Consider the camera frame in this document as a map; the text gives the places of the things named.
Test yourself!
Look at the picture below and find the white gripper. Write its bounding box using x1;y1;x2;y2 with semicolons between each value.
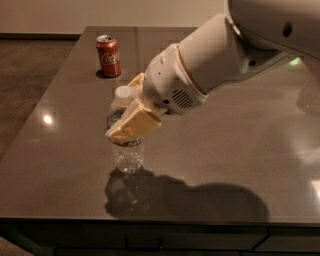
105;44;208;144

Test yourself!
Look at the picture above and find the clear plastic water bottle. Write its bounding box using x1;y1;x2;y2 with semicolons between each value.
105;86;144;174

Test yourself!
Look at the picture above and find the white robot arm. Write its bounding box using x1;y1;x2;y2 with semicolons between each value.
106;0;320;143

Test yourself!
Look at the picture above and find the red Coca-Cola can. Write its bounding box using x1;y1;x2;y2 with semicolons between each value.
96;35;121;77

